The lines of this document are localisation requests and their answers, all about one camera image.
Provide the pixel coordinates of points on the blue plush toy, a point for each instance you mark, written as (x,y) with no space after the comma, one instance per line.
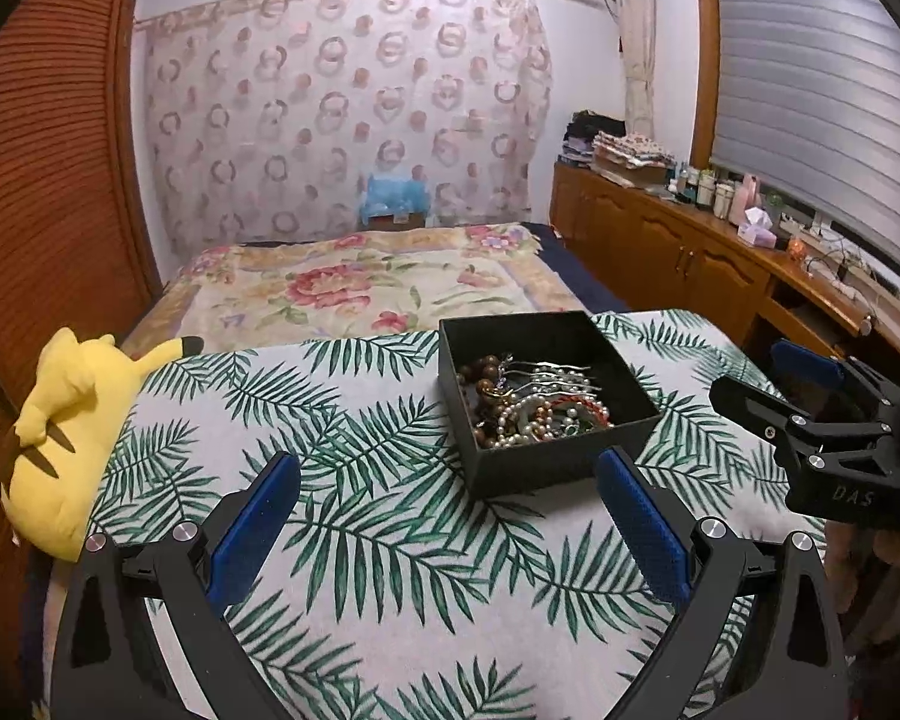
(399,202)

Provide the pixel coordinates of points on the stack of folded clothes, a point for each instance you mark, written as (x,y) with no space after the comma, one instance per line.
(602,145)

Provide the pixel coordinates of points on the grey window blind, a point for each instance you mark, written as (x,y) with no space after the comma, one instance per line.
(809,100)

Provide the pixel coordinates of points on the wooden sideboard cabinet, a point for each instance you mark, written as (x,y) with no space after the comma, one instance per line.
(654,254)

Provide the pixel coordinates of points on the black jewelry box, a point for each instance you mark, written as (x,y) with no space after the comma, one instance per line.
(534,398)

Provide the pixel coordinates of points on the patterned sheer curtain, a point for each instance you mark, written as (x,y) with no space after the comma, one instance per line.
(271,120)

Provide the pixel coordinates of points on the floral bed cover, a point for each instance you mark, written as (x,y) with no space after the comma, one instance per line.
(360,285)

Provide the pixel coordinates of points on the yellow plush toy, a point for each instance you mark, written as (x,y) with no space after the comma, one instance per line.
(60,443)

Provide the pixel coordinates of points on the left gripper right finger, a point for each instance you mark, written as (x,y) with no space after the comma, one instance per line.
(790,662)

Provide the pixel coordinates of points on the bottles on sideboard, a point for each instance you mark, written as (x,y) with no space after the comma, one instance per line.
(720,193)

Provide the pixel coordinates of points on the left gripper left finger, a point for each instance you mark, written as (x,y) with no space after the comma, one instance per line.
(108,660)

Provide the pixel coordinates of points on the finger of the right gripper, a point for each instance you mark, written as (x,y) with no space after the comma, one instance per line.
(854,389)
(780,419)

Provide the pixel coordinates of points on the wooden louvered wardrobe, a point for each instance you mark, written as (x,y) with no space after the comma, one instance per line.
(74,249)

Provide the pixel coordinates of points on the palm leaf print cloth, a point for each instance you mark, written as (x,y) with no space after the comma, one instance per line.
(391,593)

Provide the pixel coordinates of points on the pink tissue box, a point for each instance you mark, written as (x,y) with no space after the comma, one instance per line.
(756,229)

